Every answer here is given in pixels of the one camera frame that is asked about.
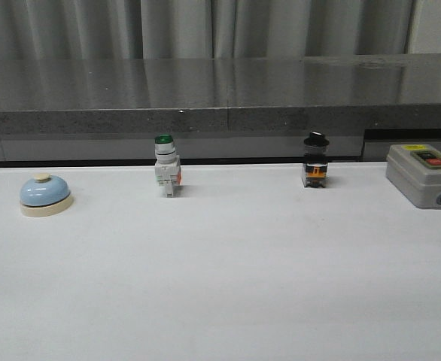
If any grey push button switch box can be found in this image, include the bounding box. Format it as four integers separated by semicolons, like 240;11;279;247
386;144;441;209

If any grey curtain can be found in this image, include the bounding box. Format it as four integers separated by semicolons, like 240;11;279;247
0;1;441;60

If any black rotary selector switch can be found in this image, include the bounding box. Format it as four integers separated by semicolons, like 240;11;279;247
302;132;330;188

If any grey stone counter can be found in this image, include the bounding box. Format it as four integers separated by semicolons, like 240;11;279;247
0;54;441;167

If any green push button switch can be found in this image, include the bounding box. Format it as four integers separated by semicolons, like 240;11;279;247
154;134;181;197

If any blue desk bell cream base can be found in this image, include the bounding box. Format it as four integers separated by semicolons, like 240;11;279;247
20;173;74;217

